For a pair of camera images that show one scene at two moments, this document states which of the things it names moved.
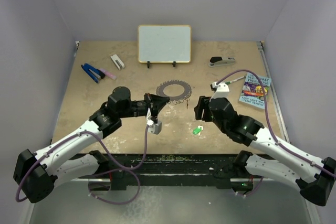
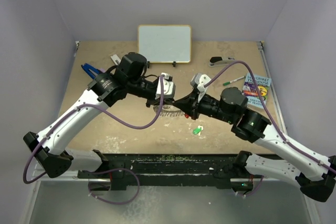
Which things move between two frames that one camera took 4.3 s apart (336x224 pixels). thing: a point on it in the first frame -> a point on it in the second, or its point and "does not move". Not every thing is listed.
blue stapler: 94,73 does not move
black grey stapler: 218,61 does not move
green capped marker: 231,81 does not move
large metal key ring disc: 187,92 -> 168,110
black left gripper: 157,102 -> 153,102
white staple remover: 119,64 does not move
